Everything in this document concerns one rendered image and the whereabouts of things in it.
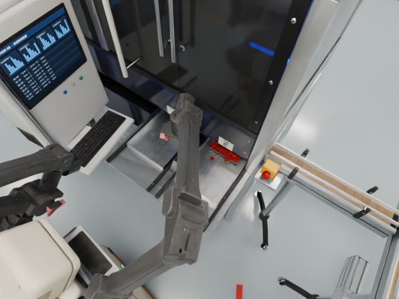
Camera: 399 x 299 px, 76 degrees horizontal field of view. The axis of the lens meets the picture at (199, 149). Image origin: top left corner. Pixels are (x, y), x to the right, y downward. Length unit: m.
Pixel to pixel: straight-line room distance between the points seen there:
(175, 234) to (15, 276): 0.45
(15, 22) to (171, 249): 1.04
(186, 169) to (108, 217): 1.69
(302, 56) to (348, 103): 2.55
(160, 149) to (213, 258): 1.05
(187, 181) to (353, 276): 1.37
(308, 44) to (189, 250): 0.61
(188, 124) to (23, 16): 0.81
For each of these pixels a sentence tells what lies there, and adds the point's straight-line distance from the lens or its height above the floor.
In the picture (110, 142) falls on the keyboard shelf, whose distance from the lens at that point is 1.63.
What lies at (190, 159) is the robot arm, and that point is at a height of 1.51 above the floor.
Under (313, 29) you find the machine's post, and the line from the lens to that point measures 0.79.
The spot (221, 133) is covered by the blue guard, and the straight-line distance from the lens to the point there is 1.27.
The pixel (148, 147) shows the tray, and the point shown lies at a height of 0.88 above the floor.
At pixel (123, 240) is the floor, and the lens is 2.22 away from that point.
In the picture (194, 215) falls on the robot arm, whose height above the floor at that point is 1.54.
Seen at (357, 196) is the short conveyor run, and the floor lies 0.93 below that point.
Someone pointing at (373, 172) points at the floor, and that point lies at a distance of 2.93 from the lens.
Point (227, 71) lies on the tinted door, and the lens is 1.01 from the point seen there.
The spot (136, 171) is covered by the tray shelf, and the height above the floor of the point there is 0.88.
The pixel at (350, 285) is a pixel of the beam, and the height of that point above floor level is 0.54.
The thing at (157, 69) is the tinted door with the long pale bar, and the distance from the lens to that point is 1.29.
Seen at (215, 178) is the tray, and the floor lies 0.88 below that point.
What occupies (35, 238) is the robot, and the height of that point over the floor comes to 1.35.
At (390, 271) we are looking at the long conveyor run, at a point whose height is 0.93.
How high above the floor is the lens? 2.11
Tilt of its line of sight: 58 degrees down
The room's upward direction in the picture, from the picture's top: 4 degrees clockwise
